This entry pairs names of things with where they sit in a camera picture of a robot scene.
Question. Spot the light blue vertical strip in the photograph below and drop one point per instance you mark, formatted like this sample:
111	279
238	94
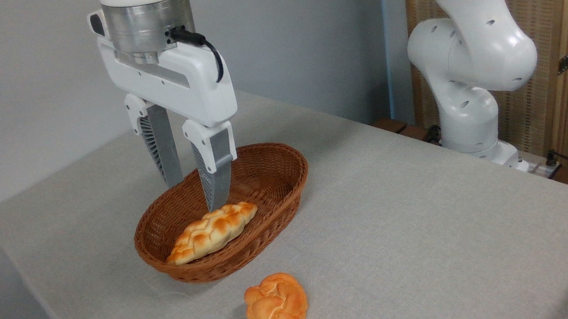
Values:
385	31

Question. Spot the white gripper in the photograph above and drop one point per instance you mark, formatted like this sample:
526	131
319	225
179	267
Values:
181	88

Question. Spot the grey tablecloth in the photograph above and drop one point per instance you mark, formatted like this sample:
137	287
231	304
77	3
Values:
408	231

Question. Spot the brown wicker oval basket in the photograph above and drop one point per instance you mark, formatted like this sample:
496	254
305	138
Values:
265	184

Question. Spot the long braided bread loaf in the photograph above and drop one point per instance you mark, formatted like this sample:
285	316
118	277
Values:
211	232

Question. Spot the round knotted bread roll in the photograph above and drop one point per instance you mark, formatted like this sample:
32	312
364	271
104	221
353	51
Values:
277	306

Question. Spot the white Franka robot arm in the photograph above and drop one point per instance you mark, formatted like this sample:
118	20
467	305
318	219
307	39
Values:
472	47

